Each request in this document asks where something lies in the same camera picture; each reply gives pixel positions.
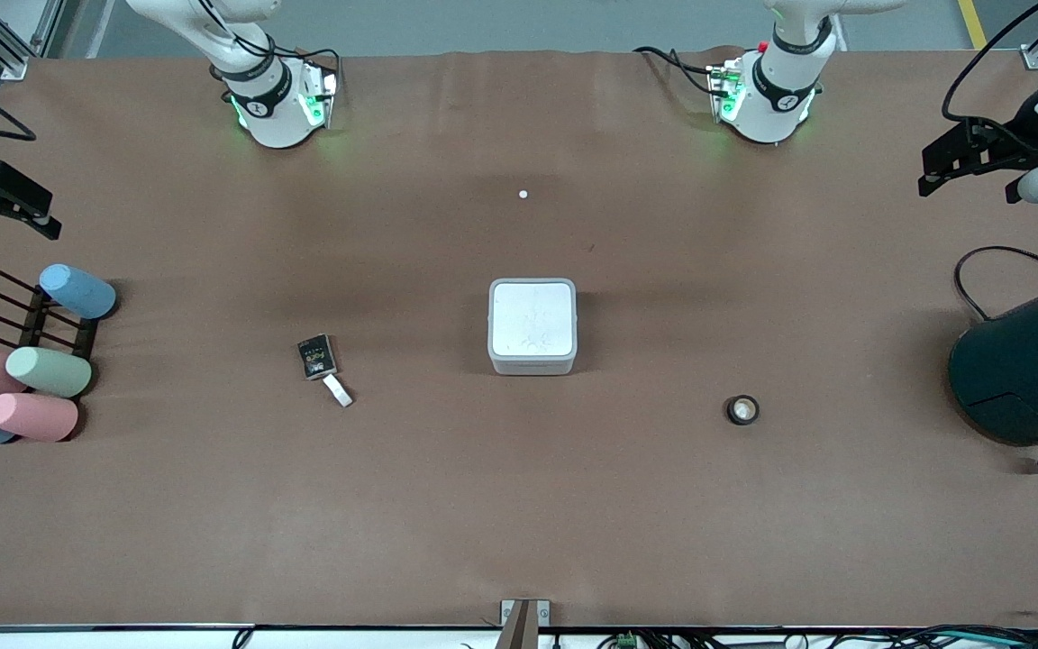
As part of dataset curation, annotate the black snack packet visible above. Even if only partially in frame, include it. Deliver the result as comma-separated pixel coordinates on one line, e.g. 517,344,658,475
297,334,339,381

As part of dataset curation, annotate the white square trash bin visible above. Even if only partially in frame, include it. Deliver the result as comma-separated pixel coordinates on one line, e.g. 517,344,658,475
487,278,578,377

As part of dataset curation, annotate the dark teal cylindrical bin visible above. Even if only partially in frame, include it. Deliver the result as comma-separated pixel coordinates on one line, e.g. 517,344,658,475
949,275,1038,448

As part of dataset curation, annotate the black cup rack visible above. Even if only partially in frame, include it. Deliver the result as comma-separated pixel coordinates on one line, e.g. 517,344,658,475
0,269,100,361

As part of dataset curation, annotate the green plastic cup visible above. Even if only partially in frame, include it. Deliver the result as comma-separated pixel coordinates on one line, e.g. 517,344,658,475
5,346,94,399

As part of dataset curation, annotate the metal base connector plate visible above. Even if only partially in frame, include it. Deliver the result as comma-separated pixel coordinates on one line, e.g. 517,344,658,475
706,56,747,124
298,61,341,130

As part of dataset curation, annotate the brown table cover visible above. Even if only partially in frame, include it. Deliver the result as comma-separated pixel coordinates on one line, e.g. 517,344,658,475
0,45,1038,632

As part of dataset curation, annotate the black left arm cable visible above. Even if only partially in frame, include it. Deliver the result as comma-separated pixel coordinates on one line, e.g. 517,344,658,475
941,0,1038,124

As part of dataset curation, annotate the black looped cable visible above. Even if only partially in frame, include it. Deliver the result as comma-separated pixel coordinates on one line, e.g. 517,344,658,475
953,245,1038,322

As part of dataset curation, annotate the teal floor cable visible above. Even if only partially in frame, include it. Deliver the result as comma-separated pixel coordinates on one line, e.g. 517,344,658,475
929,629,1033,649

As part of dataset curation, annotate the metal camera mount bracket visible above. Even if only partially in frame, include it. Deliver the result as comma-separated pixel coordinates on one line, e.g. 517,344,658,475
496,599,552,649

